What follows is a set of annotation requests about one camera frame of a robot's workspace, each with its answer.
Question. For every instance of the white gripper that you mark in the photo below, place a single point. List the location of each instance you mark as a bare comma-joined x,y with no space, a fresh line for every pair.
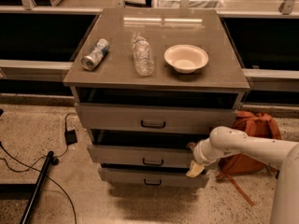
198,155

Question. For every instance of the grey drawer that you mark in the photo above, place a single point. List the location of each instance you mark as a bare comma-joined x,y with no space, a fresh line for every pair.
148,177
143,149
153,119

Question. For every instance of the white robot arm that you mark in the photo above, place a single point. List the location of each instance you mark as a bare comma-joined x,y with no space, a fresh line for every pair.
283,155

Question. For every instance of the grey bottom drawer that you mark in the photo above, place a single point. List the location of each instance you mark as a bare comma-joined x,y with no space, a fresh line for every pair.
148,177

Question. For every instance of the grey drawer cabinet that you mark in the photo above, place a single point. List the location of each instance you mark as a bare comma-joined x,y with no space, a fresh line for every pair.
221,84

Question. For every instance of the grey top drawer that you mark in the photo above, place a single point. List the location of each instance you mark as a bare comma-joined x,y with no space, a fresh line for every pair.
153,119

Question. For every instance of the orange backpack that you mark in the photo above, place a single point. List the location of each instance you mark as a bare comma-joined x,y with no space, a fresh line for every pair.
256,125

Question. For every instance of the white paper bowl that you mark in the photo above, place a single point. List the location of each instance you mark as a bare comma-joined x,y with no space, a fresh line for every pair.
186,59

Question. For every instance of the clear plastic water bottle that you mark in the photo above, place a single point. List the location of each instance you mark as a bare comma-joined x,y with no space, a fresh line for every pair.
143,57

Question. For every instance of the black power adapter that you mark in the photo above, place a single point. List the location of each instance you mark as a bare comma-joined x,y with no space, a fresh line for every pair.
70,137

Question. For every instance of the silver blue drink can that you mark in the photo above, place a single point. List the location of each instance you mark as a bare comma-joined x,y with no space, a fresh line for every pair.
95,55

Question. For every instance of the black metal pole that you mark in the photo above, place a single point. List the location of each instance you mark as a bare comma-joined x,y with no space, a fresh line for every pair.
37,188

